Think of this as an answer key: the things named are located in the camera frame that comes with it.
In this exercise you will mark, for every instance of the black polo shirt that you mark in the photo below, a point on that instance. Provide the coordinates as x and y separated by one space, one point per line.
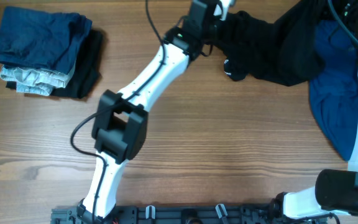
294 49

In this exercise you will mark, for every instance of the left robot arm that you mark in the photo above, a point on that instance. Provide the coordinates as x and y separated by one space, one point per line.
120 123

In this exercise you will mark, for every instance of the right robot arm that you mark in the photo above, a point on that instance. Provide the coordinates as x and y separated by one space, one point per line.
335 191

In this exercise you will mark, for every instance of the folded black garment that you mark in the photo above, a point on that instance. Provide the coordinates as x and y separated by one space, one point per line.
86 71

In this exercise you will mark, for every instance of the folded light grey garment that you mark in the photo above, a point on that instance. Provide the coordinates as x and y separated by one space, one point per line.
38 81

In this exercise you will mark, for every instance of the blue shirt unfolded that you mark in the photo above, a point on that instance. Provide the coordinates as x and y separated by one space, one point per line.
334 92

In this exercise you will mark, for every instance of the folded navy blue garment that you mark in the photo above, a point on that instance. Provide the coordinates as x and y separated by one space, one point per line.
37 39

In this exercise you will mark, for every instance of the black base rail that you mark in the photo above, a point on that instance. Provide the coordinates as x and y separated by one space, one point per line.
244 214

